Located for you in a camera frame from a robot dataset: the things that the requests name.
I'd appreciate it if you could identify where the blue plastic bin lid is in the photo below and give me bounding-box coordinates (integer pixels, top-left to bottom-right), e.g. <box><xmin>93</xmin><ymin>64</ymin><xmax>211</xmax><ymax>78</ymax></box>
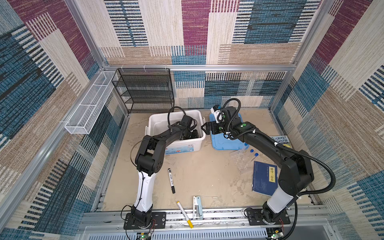
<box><xmin>209</xmin><ymin>112</ymin><xmax>250</xmax><ymax>151</ymax></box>

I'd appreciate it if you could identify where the blue capped test tube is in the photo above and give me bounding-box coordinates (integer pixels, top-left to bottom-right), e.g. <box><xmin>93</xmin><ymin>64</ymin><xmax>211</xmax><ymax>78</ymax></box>
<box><xmin>250</xmin><ymin>153</ymin><xmax>259</xmax><ymax>162</ymax></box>
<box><xmin>244</xmin><ymin>149</ymin><xmax>255</xmax><ymax>159</ymax></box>
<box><xmin>239</xmin><ymin>144</ymin><xmax>249</xmax><ymax>154</ymax></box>

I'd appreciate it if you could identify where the white plastic storage bin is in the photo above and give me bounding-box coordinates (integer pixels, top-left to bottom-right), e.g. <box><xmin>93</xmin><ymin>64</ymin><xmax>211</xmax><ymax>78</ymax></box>
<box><xmin>145</xmin><ymin>110</ymin><xmax>206</xmax><ymax>155</ymax></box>

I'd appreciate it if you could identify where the clear test tube rack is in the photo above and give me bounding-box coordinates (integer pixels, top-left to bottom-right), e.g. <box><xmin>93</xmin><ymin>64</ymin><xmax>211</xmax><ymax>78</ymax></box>
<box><xmin>230</xmin><ymin>150</ymin><xmax>251</xmax><ymax>171</ymax></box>

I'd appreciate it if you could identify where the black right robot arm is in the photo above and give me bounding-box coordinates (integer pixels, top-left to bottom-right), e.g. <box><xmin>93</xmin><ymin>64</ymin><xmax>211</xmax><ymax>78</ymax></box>
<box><xmin>202</xmin><ymin>105</ymin><xmax>314</xmax><ymax>224</ymax></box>

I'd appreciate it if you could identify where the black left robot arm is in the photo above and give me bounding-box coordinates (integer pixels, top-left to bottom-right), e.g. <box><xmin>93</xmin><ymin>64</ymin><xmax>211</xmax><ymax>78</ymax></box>
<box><xmin>131</xmin><ymin>115</ymin><xmax>197</xmax><ymax>226</ymax></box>

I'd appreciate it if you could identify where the black marker pen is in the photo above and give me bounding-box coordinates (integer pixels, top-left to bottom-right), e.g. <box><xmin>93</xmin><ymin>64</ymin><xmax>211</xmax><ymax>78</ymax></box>
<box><xmin>168</xmin><ymin>169</ymin><xmax>176</xmax><ymax>194</ymax></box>

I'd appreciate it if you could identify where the colourful treehouse book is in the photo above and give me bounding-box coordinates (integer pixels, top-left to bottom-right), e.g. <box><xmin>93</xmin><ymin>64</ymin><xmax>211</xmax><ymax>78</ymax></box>
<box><xmin>271</xmin><ymin>135</ymin><xmax>292</xmax><ymax>148</ymax></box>

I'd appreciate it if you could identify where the dark blue book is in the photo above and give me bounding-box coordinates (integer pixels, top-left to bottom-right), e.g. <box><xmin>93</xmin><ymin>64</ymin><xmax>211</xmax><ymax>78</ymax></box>
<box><xmin>252</xmin><ymin>161</ymin><xmax>278</xmax><ymax>196</ymax></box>

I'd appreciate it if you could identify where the white yellow marker pen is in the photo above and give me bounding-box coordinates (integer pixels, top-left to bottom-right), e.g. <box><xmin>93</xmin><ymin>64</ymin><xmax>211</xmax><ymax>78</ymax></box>
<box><xmin>177</xmin><ymin>201</ymin><xmax>194</xmax><ymax>229</ymax></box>

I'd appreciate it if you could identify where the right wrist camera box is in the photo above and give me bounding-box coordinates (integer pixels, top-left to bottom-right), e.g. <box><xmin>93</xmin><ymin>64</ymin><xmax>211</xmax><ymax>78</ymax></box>
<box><xmin>211</xmin><ymin>105</ymin><xmax>223</xmax><ymax>123</ymax></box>

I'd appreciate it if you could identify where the black corrugated right cable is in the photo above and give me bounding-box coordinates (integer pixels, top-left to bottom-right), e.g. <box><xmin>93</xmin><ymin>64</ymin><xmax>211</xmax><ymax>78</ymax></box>
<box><xmin>220</xmin><ymin>98</ymin><xmax>337</xmax><ymax>240</ymax></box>

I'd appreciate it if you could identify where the black corrugated cable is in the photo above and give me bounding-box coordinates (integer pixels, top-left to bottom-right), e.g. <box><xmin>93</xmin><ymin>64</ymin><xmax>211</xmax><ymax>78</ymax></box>
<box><xmin>167</xmin><ymin>106</ymin><xmax>188</xmax><ymax>130</ymax></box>
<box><xmin>220</xmin><ymin>98</ymin><xmax>337</xmax><ymax>240</ymax></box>

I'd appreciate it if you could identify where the black corrugated left cable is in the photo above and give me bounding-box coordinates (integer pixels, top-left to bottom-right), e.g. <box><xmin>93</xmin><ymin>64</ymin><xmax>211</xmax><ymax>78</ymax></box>
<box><xmin>167</xmin><ymin>106</ymin><xmax>188</xmax><ymax>130</ymax></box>

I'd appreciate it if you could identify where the black wire mesh shelf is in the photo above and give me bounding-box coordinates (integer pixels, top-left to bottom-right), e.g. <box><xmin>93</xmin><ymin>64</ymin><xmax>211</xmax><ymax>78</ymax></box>
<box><xmin>112</xmin><ymin>68</ymin><xmax>175</xmax><ymax>114</ymax></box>

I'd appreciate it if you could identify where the metal clamp bracket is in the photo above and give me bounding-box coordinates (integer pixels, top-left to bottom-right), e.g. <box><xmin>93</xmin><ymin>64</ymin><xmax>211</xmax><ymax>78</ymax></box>
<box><xmin>193</xmin><ymin>196</ymin><xmax>204</xmax><ymax>220</ymax></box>

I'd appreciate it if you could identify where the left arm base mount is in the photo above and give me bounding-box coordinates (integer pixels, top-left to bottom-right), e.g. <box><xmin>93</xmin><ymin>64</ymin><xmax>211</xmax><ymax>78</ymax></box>
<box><xmin>123</xmin><ymin>212</ymin><xmax>167</xmax><ymax>230</ymax></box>

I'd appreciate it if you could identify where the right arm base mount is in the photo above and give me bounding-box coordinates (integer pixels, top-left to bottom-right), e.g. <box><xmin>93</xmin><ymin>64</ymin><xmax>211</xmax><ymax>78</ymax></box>
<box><xmin>244</xmin><ymin>208</ymin><xmax>291</xmax><ymax>226</ymax></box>

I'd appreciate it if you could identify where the white wire mesh basket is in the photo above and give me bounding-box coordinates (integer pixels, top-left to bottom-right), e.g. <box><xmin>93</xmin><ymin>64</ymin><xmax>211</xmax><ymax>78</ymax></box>
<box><xmin>65</xmin><ymin>71</ymin><xmax>115</xmax><ymax>135</ymax></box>

